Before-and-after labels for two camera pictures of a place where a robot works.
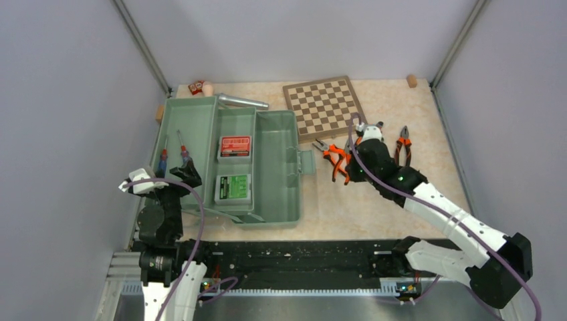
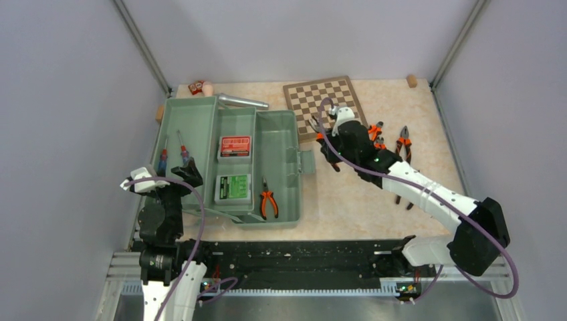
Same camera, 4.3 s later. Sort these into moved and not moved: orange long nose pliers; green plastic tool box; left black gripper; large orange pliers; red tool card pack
Moved: large orange pliers; orange long nose pliers
Not moved: left black gripper; red tool card pack; green plastic tool box
